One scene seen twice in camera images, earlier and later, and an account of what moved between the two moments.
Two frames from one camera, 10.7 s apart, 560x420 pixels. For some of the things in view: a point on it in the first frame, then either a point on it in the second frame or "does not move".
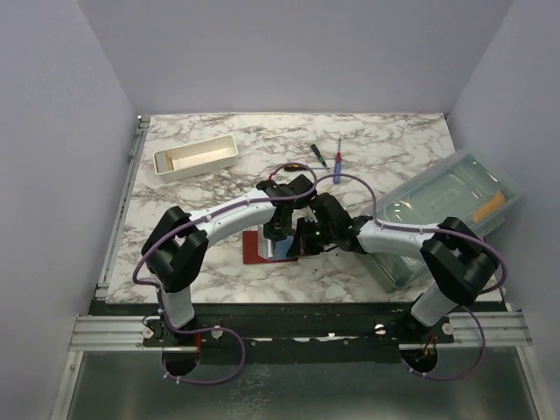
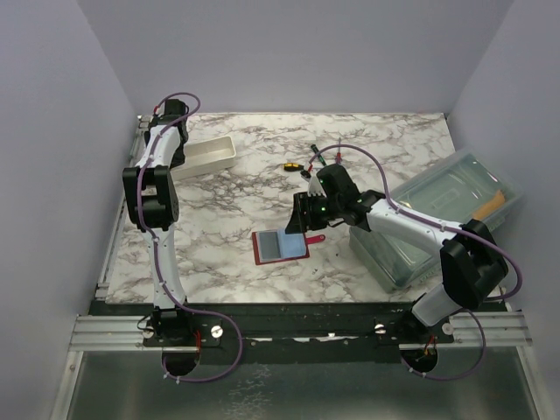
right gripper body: [318, 236] to [320, 210]
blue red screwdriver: [337, 179] does not move
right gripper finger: [297, 247] to [297, 221]
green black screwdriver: [322, 158] does not move
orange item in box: [484, 211] does not move
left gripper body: [277, 230] to [183, 142]
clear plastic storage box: [470, 186] does not move
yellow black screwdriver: [293, 167] does not move
